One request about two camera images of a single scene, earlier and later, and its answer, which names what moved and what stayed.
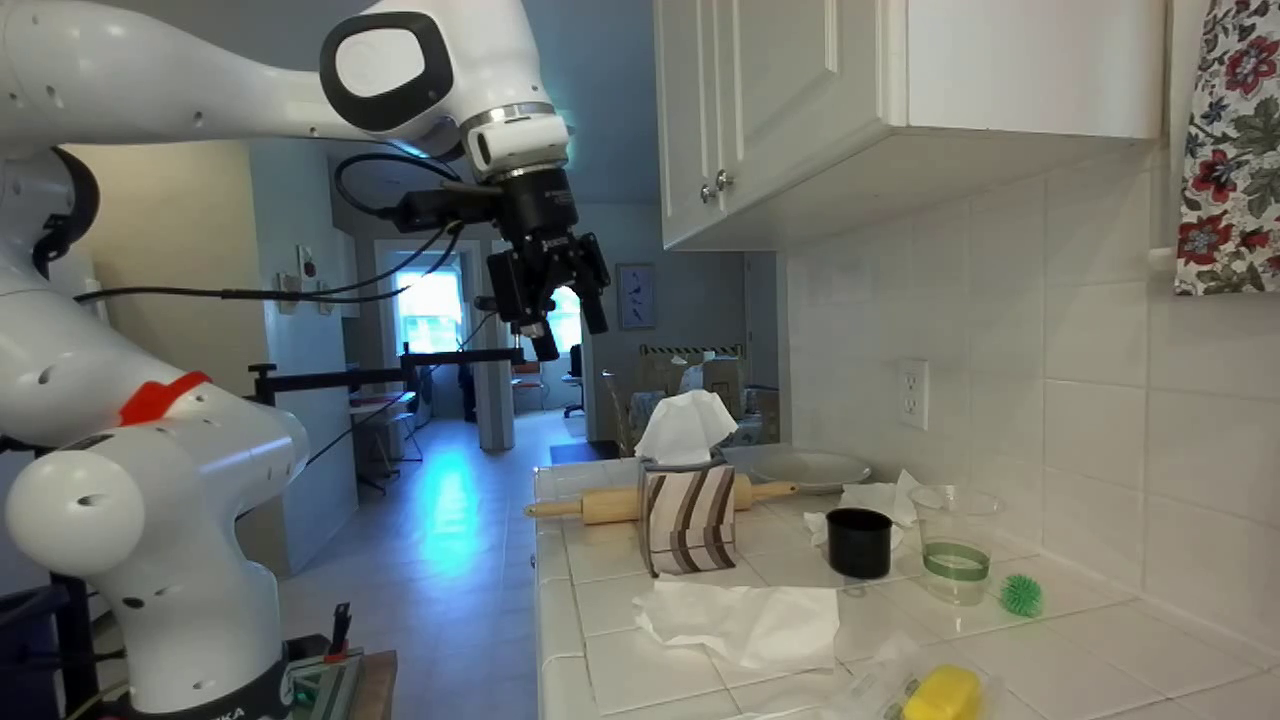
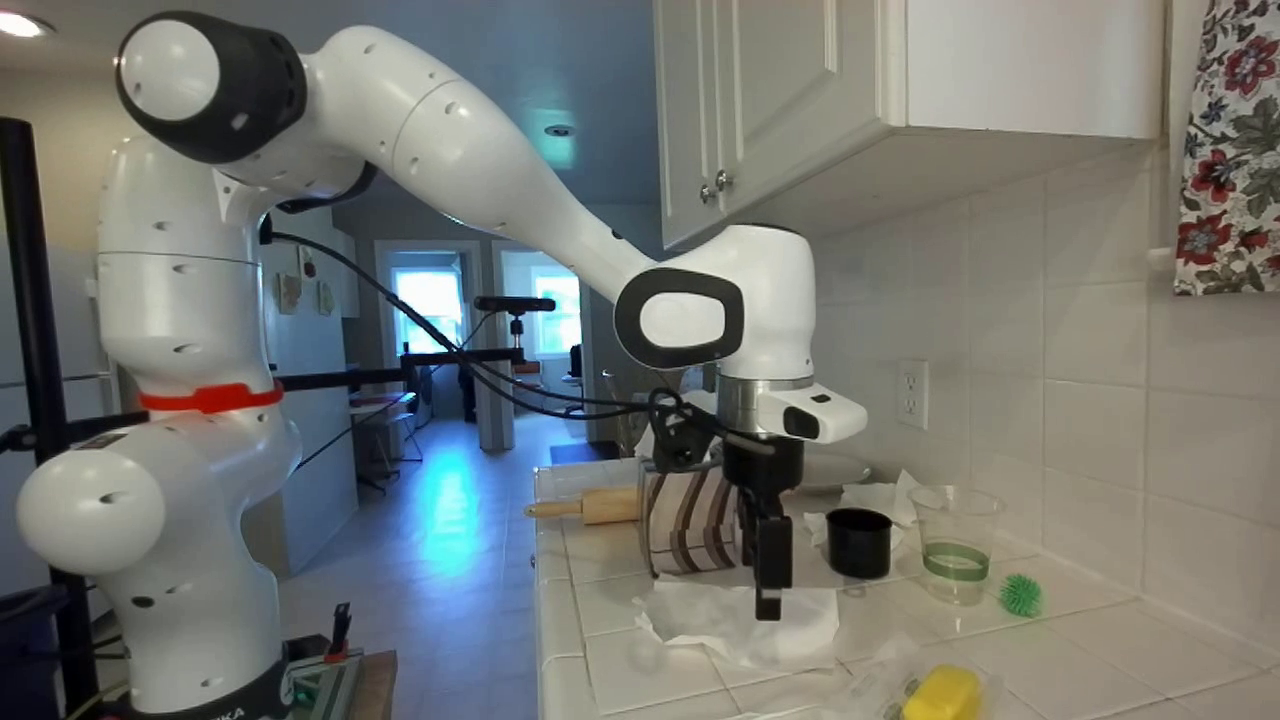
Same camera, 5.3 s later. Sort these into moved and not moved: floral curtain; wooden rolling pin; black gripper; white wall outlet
Moved: black gripper
Not moved: floral curtain; wooden rolling pin; white wall outlet
